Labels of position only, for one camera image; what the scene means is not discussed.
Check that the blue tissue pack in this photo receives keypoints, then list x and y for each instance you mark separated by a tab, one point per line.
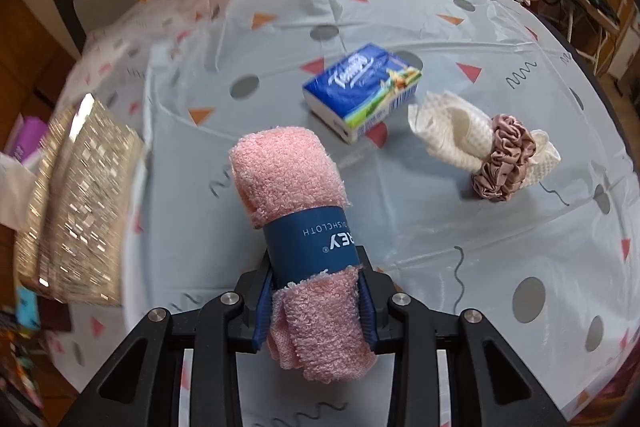
360	90

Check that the glittery gold tin lid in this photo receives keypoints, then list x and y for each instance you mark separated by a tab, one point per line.
70	249

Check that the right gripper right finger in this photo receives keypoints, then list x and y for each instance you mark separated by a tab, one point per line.
488	383

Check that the pink washcloth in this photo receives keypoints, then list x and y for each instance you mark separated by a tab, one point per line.
293	193

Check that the white waffle cloth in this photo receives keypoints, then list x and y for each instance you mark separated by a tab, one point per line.
459	134

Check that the dusty pink satin scrunchie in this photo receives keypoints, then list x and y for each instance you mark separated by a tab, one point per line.
504	170

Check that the patterned white tablecloth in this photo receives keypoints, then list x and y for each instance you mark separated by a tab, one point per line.
555	269

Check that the purple tissue box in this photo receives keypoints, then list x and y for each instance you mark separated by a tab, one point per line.
24	140

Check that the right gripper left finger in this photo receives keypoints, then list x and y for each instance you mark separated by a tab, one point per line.
139	384

